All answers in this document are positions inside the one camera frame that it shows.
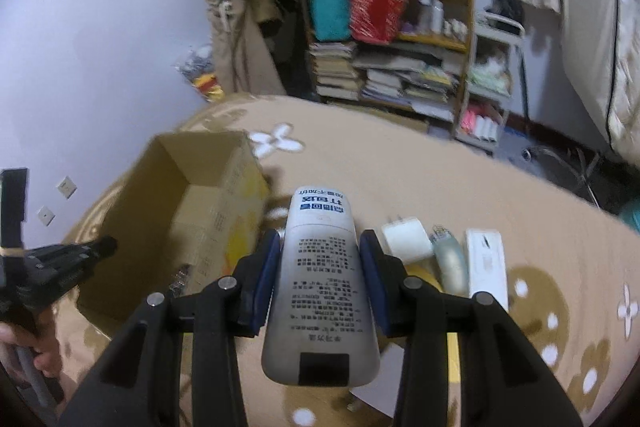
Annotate upper wall socket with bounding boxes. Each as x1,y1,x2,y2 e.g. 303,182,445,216
56,176,77,199

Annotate left hand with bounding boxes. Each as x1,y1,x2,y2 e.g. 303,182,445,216
0,307,63,381

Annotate beige hanging coat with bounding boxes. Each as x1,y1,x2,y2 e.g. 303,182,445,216
206,0,286,96

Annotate red patterned gift bag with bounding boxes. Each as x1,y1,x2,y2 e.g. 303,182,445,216
349,0,409,46

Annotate white charger plug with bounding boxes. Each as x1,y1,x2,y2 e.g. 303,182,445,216
381,218,434,265

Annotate yellow flat object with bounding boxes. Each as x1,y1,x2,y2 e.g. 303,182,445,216
404,263,460,411

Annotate teal bag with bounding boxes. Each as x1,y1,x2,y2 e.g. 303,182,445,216
309,0,350,42

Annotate plush toys in plastic bag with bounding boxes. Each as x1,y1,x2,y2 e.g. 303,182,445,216
175,43,224,102

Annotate wooden bookshelf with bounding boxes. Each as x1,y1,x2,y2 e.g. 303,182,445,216
302,0,474,124

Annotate white trolley cart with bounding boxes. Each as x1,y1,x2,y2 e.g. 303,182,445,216
454,11,525,155

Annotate wall socket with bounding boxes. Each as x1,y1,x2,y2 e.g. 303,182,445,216
56,176,77,199
37,206,55,227

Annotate stack of books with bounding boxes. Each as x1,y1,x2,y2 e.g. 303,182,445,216
308,41,362,102

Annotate brown cardboard box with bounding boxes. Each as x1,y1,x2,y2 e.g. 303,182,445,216
77,131,270,335

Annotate lower wall socket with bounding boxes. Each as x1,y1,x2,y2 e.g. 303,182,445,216
37,206,55,227

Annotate white printed tube bottle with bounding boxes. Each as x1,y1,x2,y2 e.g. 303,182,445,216
262,186,380,387

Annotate white paper card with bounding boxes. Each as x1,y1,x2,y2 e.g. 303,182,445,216
349,343,405,417

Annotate white quilt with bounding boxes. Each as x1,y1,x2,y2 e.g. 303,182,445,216
562,0,639,164

